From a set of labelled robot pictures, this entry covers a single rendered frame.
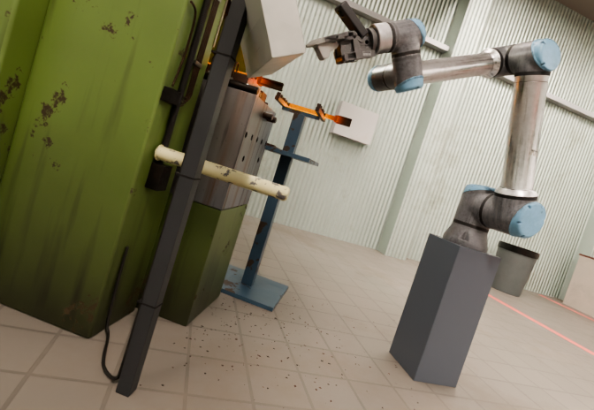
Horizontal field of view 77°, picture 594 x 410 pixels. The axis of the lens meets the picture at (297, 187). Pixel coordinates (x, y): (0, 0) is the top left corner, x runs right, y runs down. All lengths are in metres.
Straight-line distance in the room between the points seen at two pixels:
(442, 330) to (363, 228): 3.07
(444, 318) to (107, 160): 1.42
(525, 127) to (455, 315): 0.80
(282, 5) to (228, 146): 0.67
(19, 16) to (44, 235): 0.66
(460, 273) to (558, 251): 4.99
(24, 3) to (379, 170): 3.94
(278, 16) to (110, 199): 0.75
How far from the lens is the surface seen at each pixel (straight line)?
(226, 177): 1.17
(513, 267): 5.27
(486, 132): 5.50
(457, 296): 1.77
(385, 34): 1.23
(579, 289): 6.50
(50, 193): 1.40
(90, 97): 1.34
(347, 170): 4.52
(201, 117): 0.99
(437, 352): 1.83
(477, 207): 1.74
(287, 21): 0.88
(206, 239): 1.46
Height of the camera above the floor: 0.72
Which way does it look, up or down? 3 degrees down
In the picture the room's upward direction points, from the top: 18 degrees clockwise
